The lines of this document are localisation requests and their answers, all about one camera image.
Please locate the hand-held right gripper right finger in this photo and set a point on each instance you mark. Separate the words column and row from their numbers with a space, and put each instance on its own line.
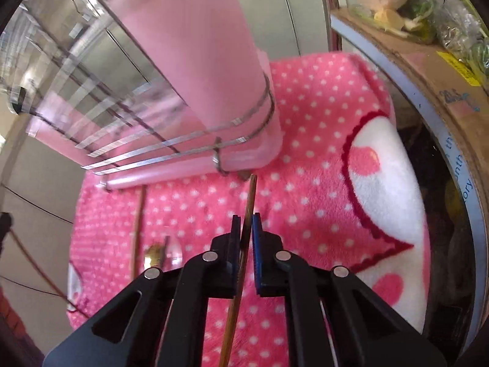
column 258, row 260

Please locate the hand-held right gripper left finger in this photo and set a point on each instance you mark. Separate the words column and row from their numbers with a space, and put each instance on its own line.
column 231, row 267

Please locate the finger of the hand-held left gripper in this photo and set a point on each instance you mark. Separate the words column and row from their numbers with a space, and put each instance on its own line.
column 4, row 223

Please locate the brown wooden chopstick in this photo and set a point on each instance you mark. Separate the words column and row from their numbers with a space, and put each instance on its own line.
column 250, row 202
column 165, row 250
column 138, row 229

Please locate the pink plastic drip tray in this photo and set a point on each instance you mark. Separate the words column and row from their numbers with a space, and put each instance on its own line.
column 252, row 153

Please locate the pink polka-dot blanket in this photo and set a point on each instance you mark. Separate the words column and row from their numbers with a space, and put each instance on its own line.
column 305, row 160

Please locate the pink plastic utensil cup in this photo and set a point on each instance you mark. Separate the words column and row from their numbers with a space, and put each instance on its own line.
column 191, row 46

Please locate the bagged green vegetables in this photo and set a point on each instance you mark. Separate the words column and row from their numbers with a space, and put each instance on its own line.
column 454, row 23

